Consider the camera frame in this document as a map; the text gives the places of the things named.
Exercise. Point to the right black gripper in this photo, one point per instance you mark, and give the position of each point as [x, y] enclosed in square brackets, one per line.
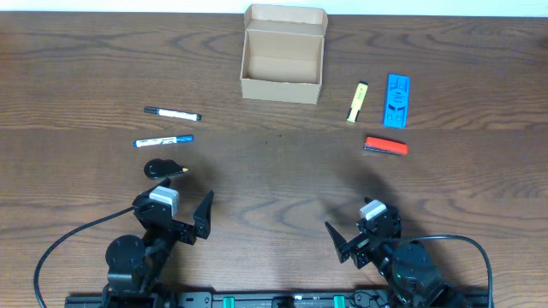
[362, 243]

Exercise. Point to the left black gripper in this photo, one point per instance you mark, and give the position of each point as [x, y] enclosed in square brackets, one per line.
[172, 224]

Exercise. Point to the blue white marker pen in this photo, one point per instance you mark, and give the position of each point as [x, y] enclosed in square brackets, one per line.
[179, 139]

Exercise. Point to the red black stapler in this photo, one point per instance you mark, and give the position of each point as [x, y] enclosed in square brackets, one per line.
[385, 146]

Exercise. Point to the blue plastic tool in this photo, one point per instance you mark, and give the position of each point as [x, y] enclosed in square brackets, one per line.
[396, 101]

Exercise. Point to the yellow highlighter pen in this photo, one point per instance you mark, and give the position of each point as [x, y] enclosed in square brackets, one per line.
[357, 101]

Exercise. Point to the cardboard box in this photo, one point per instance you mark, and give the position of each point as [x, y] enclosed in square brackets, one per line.
[283, 53]

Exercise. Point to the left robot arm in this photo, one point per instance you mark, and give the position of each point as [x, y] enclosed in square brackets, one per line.
[136, 263]

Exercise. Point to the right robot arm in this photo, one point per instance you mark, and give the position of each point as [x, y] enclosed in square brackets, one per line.
[414, 279]

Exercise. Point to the black white marker pen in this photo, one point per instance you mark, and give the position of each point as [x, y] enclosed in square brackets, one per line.
[172, 113]

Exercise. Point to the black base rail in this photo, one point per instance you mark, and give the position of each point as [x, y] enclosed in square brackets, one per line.
[357, 299]

